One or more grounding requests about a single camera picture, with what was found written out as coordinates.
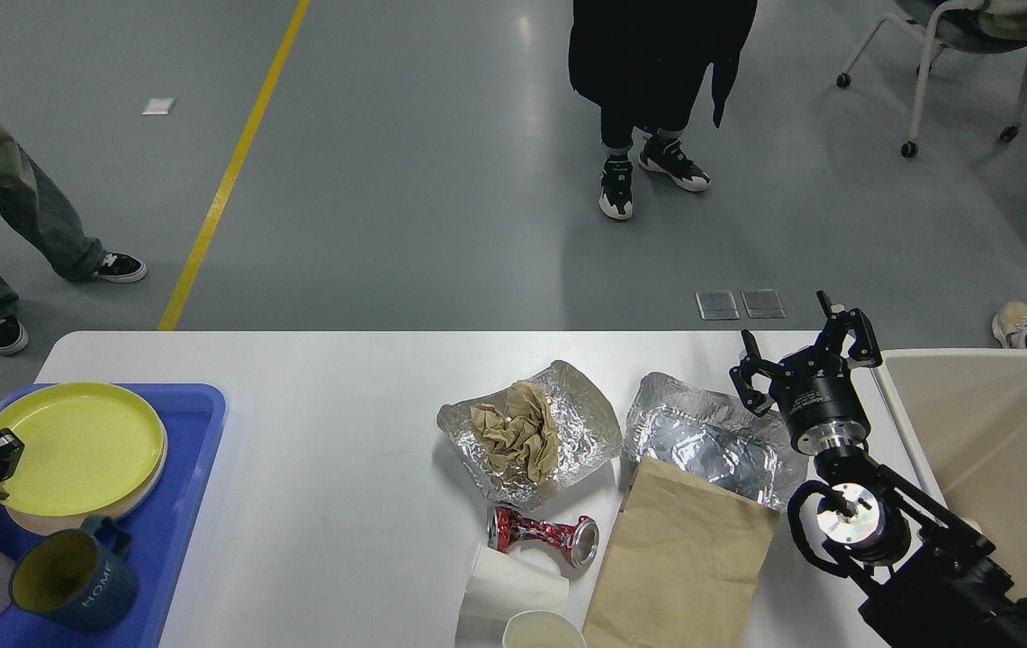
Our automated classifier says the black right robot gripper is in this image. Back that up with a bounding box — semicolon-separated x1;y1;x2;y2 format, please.
730;290;883;455

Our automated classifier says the yellow plastic plate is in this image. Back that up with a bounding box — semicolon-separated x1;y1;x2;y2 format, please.
0;382;167;518

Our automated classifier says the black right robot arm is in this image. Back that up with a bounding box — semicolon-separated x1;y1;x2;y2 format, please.
729;292;1027;647

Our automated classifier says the pink plate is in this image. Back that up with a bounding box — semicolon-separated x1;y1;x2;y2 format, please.
4;432;170;537

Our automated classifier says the right floor socket plate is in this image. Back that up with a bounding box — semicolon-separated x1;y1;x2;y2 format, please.
741;290;788;319

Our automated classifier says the floor socket plate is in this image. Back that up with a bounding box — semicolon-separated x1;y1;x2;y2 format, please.
695;290;741;321
741;290;788;319

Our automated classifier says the empty foil tray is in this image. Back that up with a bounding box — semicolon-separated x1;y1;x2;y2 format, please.
623;372;809;511

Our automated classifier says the left floor socket plate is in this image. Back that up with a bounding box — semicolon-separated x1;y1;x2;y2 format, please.
695;290;741;321

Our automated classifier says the dark blue HOME mug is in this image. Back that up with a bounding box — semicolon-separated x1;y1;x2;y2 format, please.
8;514;139;633

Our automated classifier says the blue plastic tray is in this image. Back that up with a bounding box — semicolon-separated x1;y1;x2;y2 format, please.
0;384;228;647

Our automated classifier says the beige plastic bin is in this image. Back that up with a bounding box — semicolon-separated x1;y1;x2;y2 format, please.
875;349;1027;598

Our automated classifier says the brown paper bag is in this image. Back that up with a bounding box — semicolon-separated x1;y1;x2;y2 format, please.
582;458;779;647

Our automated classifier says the crushed red can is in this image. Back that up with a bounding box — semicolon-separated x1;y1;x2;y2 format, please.
487;506;600;569

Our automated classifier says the crumpled brown paper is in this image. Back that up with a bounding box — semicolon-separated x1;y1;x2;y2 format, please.
469;379;560;485

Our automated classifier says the foil tray with paper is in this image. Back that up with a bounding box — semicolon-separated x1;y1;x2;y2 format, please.
438;361;623;511

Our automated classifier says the white paper cup lying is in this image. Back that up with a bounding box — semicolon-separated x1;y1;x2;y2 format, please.
453;543;571;647

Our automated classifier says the white paper on floor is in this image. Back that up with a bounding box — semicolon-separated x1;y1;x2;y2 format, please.
141;97;176;116

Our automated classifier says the white office chair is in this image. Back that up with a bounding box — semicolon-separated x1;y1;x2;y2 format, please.
836;0;1027;160

